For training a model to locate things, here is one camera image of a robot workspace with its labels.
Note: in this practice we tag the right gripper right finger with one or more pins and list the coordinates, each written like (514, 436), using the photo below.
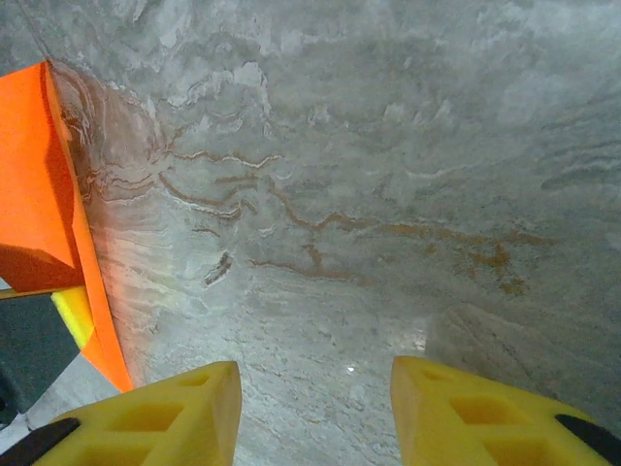
(485, 422)

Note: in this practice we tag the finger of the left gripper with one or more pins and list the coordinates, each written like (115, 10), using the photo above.
(29, 340)

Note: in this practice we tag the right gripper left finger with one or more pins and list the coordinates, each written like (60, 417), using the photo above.
(155, 422)

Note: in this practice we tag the orange cloth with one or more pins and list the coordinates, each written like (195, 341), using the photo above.
(29, 170)

